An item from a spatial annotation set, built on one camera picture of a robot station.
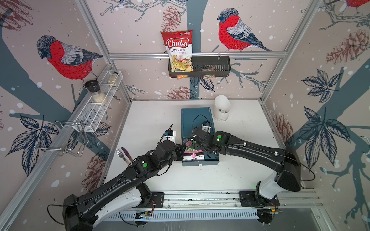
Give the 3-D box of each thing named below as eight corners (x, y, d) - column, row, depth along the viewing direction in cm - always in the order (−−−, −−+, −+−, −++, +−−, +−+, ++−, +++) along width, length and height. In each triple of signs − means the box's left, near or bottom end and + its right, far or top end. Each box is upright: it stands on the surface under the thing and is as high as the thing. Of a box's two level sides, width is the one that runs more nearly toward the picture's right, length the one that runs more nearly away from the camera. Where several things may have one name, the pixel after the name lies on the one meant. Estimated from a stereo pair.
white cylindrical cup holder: (213, 122, 109) (216, 107, 96) (211, 110, 117) (214, 95, 104) (227, 122, 109) (232, 107, 96) (225, 110, 117) (229, 95, 104)
